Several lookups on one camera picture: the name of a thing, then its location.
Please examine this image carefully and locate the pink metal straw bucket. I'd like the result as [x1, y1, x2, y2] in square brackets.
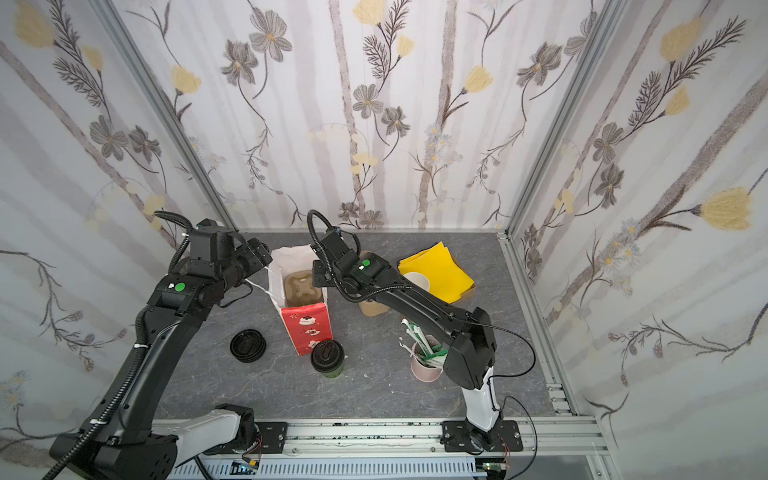
[411, 343, 443, 383]

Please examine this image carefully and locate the stack of black lids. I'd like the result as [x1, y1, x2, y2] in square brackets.
[229, 329, 267, 363]

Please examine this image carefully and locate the black plastic cup lid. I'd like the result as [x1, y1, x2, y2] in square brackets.
[310, 340, 345, 369]

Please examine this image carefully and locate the green paper coffee cup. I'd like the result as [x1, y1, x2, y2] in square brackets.
[313, 361, 344, 379]

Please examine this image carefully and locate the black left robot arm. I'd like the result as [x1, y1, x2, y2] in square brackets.
[45, 210, 272, 479]

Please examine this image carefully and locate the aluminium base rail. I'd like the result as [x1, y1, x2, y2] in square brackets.
[165, 416, 621, 479]

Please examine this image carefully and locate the aluminium corner frame post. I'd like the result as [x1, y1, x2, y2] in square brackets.
[505, 0, 625, 235]

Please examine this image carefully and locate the yellow napkin stack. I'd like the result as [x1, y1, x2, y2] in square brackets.
[398, 242, 452, 303]

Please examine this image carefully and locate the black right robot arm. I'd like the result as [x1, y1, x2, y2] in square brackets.
[307, 209, 501, 433]

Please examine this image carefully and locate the stack of paper cups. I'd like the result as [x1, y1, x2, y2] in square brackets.
[404, 272, 430, 292]

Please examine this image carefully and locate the single brown pulp cup carrier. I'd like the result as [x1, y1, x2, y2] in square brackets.
[284, 270, 324, 308]

